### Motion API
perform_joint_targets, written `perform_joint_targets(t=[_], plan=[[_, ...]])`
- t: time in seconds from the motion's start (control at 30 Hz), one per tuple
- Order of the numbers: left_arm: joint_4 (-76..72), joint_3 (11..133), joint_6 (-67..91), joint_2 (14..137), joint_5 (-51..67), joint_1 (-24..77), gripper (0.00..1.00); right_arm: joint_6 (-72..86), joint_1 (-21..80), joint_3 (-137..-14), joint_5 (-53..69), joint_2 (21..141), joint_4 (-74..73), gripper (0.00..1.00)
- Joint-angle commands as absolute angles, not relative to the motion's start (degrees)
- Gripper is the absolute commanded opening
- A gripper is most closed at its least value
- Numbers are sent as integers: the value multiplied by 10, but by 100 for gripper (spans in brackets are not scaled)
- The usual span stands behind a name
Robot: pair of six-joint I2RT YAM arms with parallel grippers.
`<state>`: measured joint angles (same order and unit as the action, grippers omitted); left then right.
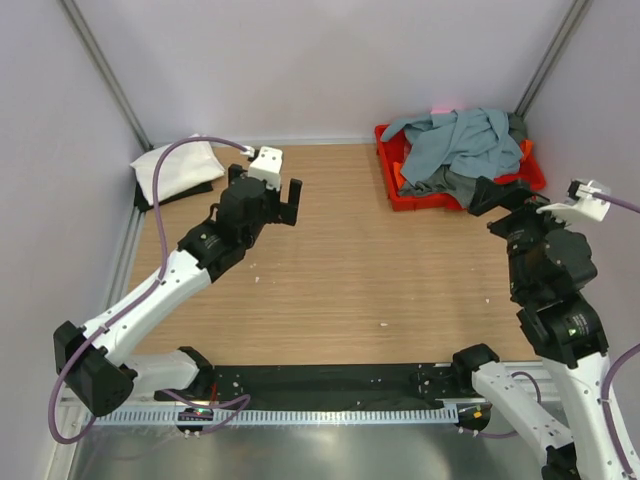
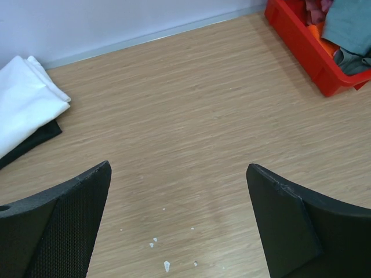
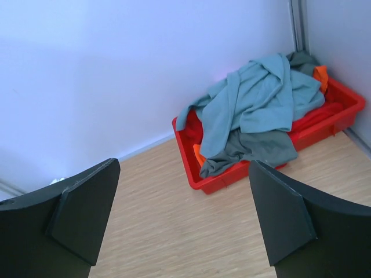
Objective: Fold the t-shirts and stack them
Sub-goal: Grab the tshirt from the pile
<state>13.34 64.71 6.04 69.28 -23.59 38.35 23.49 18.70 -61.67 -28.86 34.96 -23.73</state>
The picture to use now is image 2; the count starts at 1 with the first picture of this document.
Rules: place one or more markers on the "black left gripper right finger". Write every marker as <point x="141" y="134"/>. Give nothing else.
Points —
<point x="305" y="233"/>

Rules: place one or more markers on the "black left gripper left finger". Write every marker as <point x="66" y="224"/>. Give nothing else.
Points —
<point x="53" y="233"/>

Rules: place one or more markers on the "pink t shirt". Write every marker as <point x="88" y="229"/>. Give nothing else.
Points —
<point x="316" y="11"/>

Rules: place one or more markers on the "grey green t shirt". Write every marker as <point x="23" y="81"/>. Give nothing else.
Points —
<point x="347" y="25"/>

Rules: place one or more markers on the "folded white t shirt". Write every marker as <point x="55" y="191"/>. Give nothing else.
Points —
<point x="29" y="100"/>

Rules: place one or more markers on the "red plastic bin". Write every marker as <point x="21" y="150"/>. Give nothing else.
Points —
<point x="287" y="19"/>

